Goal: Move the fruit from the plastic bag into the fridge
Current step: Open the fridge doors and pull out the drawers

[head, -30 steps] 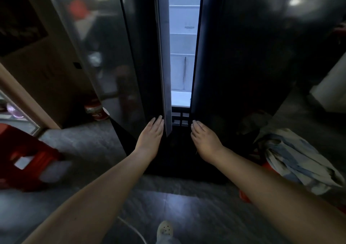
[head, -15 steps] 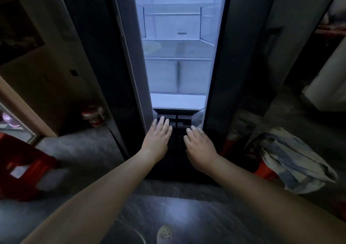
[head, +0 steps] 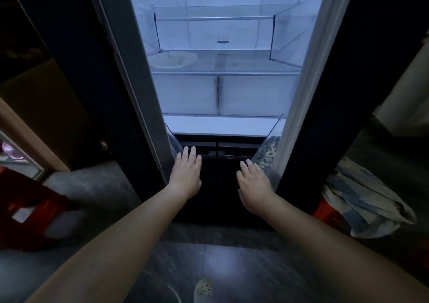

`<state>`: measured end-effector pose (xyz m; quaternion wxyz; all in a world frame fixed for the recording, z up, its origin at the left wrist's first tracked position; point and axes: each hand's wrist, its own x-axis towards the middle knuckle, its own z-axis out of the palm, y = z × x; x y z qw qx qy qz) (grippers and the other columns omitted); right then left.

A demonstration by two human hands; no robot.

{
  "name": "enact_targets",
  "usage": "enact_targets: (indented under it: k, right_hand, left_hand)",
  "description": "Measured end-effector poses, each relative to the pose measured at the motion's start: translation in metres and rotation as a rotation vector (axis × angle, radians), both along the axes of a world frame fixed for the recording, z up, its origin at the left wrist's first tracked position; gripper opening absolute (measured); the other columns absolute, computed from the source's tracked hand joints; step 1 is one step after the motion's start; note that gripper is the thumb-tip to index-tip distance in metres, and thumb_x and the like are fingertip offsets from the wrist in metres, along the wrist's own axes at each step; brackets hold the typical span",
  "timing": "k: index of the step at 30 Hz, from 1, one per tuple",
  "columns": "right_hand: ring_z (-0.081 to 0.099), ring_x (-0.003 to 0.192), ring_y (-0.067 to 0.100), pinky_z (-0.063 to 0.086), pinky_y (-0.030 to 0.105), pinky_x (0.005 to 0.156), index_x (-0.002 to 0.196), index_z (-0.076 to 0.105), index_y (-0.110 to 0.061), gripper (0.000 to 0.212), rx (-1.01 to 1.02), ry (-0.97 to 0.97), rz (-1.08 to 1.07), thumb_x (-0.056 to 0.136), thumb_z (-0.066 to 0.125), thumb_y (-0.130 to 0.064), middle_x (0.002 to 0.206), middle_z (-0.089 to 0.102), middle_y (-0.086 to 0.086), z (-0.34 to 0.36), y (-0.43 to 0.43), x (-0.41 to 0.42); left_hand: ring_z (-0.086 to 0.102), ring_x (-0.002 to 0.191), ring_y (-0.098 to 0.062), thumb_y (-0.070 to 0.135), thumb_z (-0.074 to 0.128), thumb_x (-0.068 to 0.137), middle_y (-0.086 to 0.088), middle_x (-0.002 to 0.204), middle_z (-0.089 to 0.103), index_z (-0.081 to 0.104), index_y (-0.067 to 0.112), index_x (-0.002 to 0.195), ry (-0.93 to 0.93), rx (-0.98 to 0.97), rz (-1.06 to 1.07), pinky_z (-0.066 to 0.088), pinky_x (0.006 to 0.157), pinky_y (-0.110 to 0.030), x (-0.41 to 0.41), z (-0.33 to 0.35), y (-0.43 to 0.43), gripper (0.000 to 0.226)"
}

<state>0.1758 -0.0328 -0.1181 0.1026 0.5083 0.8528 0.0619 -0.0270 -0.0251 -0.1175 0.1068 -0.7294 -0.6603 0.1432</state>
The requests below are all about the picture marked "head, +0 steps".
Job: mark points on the person's left hand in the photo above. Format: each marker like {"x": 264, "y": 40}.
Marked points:
{"x": 186, "y": 177}

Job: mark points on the person's right hand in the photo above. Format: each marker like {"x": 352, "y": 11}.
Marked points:
{"x": 256, "y": 190}

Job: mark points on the person's right little finger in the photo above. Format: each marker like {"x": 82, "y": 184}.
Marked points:
{"x": 260, "y": 172}

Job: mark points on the person's left little finger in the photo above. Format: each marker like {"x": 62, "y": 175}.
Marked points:
{"x": 178, "y": 159}

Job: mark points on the person's right middle finger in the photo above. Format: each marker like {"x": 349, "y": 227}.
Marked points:
{"x": 245, "y": 170}

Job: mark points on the person's left middle finger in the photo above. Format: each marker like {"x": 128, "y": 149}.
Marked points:
{"x": 192, "y": 154}

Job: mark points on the person's right forearm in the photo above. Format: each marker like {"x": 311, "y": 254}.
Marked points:
{"x": 328, "y": 255}

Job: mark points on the person's left forearm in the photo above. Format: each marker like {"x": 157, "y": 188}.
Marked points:
{"x": 127, "y": 242}

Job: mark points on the small clear door bin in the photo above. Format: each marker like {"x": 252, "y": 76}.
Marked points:
{"x": 173, "y": 141}

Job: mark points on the pale food in bin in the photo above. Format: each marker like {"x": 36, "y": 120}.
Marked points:
{"x": 269, "y": 152}

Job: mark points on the clear door bin with food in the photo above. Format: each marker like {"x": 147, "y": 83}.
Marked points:
{"x": 273, "y": 135}

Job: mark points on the frosted crisper drawer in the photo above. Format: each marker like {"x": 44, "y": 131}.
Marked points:
{"x": 186, "y": 94}
{"x": 256, "y": 95}

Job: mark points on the red plastic stool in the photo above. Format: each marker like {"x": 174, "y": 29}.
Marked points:
{"x": 326, "y": 215}

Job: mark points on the white round plate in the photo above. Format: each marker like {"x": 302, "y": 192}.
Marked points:
{"x": 171, "y": 60}

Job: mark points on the wide glass fridge shelf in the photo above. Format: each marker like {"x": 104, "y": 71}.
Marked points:
{"x": 234, "y": 61}

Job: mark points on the blue striped cloth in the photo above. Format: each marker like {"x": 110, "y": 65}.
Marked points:
{"x": 365, "y": 198}

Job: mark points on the dark fridge door, plain bin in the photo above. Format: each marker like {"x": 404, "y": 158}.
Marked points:
{"x": 97, "y": 78}

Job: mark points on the open white-lined fridge body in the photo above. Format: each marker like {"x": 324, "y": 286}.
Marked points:
{"x": 221, "y": 37}

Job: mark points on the dark fridge door, filled bin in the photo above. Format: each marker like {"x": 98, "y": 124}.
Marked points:
{"x": 345, "y": 84}

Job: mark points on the white perforated slipper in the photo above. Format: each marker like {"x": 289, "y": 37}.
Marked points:
{"x": 203, "y": 290}

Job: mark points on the large clear door bin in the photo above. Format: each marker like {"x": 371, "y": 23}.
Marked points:
{"x": 291, "y": 34}

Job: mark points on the thin glass fridge shelf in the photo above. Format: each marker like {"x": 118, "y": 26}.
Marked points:
{"x": 214, "y": 12}

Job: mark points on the red bag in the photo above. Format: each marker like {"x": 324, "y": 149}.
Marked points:
{"x": 30, "y": 209}

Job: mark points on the wooden framed cabinet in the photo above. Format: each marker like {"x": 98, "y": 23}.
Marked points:
{"x": 20, "y": 138}

